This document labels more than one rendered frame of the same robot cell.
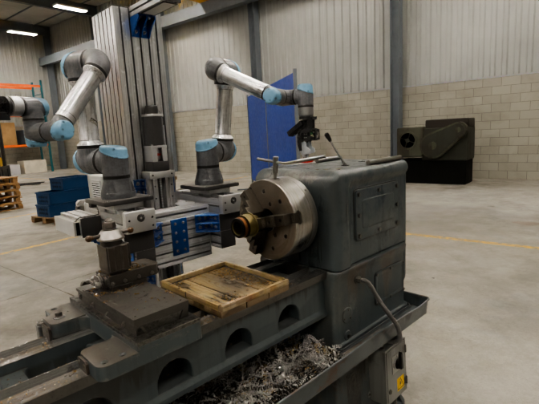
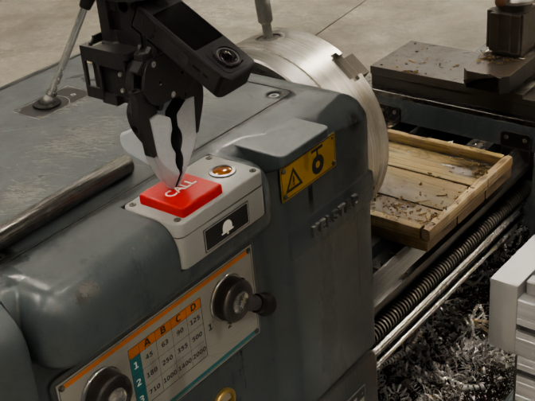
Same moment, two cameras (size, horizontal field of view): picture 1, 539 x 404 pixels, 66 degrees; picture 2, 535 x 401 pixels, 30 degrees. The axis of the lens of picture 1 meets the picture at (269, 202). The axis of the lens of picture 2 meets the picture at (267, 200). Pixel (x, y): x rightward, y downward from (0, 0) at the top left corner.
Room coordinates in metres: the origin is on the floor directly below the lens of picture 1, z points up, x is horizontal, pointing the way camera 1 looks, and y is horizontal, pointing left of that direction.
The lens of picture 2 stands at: (2.96, -0.19, 1.73)
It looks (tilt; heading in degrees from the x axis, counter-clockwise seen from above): 29 degrees down; 174
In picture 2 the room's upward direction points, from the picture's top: 5 degrees counter-clockwise
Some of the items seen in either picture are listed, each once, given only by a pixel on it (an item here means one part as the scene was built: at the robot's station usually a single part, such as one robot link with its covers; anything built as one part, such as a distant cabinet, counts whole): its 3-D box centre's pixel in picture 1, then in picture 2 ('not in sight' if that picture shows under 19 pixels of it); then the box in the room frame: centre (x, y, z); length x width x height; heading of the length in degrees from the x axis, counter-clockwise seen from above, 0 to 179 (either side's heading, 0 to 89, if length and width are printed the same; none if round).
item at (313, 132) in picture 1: (307, 128); (137, 38); (2.06, -0.21, 1.42); 0.09 x 0.08 x 0.12; 44
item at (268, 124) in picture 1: (268, 143); not in sight; (8.59, -0.05, 1.18); 4.12 x 0.80 x 2.35; 13
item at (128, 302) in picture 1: (125, 297); (483, 79); (1.18, 0.44, 0.95); 0.43 x 0.17 x 0.05; 44
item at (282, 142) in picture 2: not in sight; (279, 145); (1.96, -0.07, 1.24); 0.09 x 0.08 x 0.03; 134
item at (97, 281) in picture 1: (123, 276); (505, 67); (1.25, 0.47, 0.99); 0.20 x 0.10 x 0.05; 134
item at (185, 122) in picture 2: (305, 151); (165, 135); (2.05, -0.19, 1.31); 0.06 x 0.03 x 0.09; 44
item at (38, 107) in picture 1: (31, 107); not in sight; (1.68, 0.91, 1.56); 0.11 x 0.08 x 0.09; 154
